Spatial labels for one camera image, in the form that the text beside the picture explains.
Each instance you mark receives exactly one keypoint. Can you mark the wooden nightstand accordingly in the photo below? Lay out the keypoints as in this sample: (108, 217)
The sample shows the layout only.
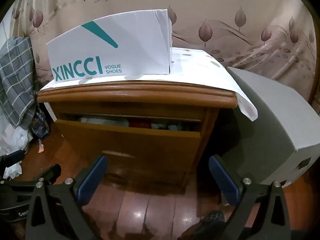
(137, 92)

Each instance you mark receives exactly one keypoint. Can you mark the white underwear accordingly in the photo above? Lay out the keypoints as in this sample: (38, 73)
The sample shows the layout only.
(105, 121)

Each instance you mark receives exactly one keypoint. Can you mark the white shoe box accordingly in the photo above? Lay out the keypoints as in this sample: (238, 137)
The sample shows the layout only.
(112, 55)

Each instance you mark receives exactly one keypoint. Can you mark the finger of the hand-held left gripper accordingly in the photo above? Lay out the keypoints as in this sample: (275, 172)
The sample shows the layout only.
(51, 172)
(13, 158)

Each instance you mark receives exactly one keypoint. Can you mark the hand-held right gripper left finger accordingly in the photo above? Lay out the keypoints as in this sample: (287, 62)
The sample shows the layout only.
(91, 182)

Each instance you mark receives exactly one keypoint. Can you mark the wooden drawer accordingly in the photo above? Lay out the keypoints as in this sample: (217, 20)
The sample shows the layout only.
(150, 145)

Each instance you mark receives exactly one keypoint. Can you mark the white lace cloth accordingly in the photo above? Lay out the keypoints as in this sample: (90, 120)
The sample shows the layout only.
(12, 140)

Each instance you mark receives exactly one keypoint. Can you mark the dark blue snack bag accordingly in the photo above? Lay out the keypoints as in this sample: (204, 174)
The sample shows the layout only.
(40, 126)

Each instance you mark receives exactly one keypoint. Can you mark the leaf print curtain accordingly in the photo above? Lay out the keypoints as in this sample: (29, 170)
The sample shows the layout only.
(225, 5)

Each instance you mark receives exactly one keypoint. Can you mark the orange wrapper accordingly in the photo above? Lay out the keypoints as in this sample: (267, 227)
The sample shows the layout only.
(41, 148)

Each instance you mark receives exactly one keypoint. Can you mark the teal underwear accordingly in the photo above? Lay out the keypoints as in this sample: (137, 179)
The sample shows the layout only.
(172, 127)

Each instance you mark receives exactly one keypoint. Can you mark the grey plaid cloth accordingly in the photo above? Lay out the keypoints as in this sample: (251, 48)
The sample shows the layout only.
(15, 80)

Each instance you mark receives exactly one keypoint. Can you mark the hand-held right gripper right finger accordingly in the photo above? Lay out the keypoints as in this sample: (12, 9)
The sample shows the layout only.
(225, 182)

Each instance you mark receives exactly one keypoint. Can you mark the red underwear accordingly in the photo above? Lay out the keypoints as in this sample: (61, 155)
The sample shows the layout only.
(138, 124)

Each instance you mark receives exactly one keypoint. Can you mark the person's plaid pants leg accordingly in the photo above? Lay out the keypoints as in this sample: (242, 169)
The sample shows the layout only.
(212, 221)

